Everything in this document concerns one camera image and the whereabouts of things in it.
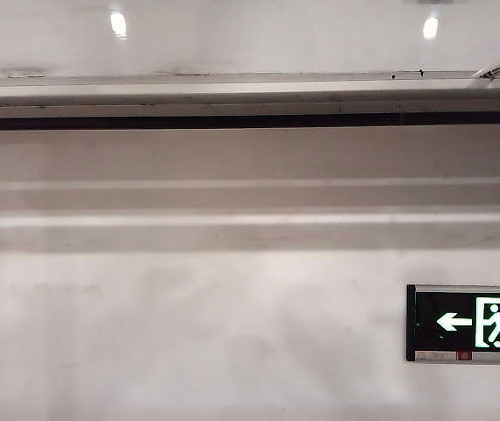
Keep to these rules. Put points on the aluminium whiteboard tray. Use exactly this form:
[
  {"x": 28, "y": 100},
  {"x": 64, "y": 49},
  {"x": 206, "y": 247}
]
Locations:
[{"x": 188, "y": 94}]

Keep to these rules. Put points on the white whiteboard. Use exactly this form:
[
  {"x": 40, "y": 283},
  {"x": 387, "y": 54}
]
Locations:
[{"x": 250, "y": 44}]

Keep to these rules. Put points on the green illuminated exit sign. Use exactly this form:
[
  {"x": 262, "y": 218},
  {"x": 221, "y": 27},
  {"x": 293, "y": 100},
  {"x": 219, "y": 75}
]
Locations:
[{"x": 452, "y": 322}]

